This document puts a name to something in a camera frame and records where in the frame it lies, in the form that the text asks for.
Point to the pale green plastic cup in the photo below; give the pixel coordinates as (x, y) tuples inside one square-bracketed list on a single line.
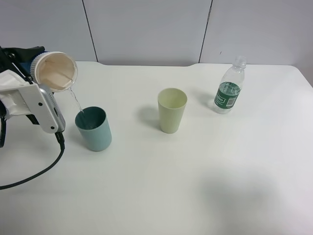
[(171, 105)]

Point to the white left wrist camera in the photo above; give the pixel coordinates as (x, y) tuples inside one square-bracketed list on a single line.
[(21, 98)]

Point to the clear green-label water bottle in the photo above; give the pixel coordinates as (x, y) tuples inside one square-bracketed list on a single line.
[(230, 86)]

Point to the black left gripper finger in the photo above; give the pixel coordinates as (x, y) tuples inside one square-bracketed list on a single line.
[(33, 119), (19, 60)]

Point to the teal plastic cup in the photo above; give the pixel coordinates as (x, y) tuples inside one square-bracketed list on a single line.
[(92, 123)]

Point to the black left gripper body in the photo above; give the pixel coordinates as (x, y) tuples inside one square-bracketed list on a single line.
[(3, 112)]

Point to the blue sleeved paper cup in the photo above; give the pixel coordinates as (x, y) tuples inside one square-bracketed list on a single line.
[(55, 69)]

